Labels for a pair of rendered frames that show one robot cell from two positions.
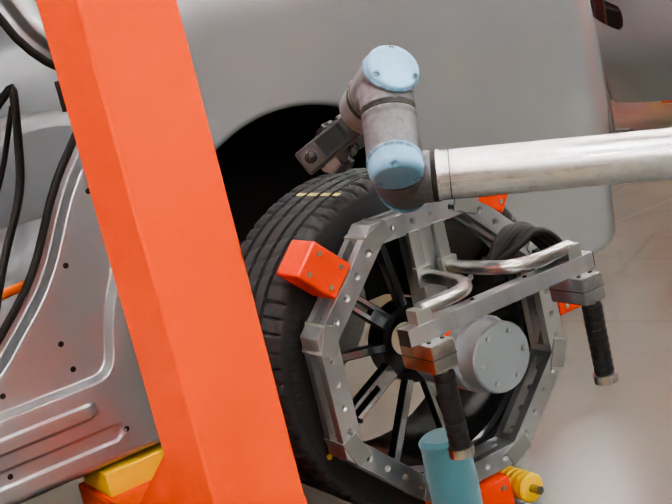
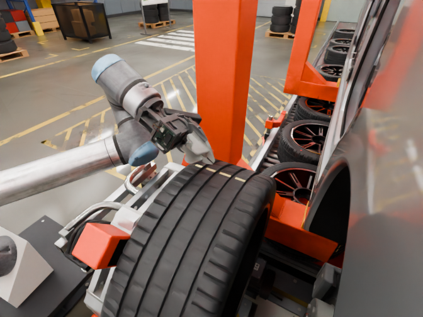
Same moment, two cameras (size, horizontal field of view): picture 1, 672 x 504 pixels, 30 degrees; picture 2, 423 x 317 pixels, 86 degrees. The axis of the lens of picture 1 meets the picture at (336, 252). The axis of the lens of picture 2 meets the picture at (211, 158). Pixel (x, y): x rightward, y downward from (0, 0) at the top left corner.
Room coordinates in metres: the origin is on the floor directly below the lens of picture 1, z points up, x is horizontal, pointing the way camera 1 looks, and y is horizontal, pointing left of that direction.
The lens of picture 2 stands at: (2.69, -0.24, 1.57)
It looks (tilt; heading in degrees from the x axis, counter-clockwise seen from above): 39 degrees down; 149
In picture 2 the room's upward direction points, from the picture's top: straight up
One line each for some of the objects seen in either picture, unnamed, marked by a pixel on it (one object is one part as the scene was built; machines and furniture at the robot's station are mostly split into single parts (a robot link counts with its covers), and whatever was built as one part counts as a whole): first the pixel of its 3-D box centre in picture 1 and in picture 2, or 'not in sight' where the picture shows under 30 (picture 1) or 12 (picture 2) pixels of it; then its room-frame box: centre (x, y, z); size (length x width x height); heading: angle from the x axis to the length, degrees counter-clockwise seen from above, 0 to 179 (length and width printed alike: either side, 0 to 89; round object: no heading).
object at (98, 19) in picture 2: not in sight; (83, 22); (-6.40, 0.62, 0.49); 1.27 x 0.88 x 0.97; 30
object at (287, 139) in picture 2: not in sight; (316, 148); (1.80, 1.40, 0.39); 0.66 x 0.66 x 0.24
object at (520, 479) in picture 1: (491, 475); not in sight; (2.39, -0.20, 0.51); 0.29 x 0.06 x 0.06; 31
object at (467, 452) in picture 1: (452, 411); not in sight; (1.95, -0.12, 0.83); 0.04 x 0.04 x 0.16
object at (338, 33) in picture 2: not in sight; (347, 35); (-1.09, 6.22, 0.39); 0.66 x 0.66 x 0.24
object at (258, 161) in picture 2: not in sight; (275, 137); (1.36, 1.35, 0.28); 2.47 x 0.09 x 0.22; 121
